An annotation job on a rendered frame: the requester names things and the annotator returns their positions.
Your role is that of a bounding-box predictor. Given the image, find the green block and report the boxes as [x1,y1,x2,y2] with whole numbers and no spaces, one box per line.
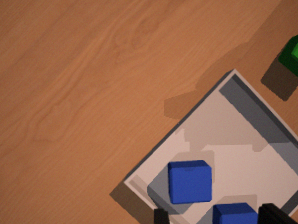
[278,35,298,77]

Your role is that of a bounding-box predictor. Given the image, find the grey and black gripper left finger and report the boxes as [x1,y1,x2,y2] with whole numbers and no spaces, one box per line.
[154,209,170,224]

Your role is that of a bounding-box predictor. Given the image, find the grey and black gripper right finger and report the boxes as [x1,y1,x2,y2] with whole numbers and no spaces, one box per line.
[257,203,298,224]

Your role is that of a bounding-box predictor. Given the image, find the blue block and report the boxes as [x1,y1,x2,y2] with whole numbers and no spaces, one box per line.
[212,202,258,224]
[168,160,212,204]

